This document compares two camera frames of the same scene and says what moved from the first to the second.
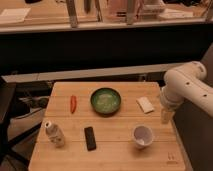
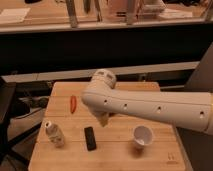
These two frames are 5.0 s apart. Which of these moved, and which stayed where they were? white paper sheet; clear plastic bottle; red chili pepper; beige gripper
Moved: beige gripper
Stayed: white paper sheet; red chili pepper; clear plastic bottle
